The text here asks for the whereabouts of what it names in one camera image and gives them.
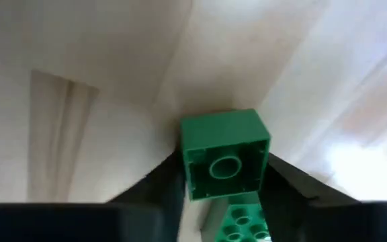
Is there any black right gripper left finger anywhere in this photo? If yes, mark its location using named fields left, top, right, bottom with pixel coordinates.
left=109, top=149, right=186, bottom=242

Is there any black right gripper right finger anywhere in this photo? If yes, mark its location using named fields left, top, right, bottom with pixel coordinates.
left=258, top=153, right=363, bottom=242

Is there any green plastic building brick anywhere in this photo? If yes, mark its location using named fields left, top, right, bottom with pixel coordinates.
left=179, top=108, right=271, bottom=202
left=213, top=193, right=271, bottom=242

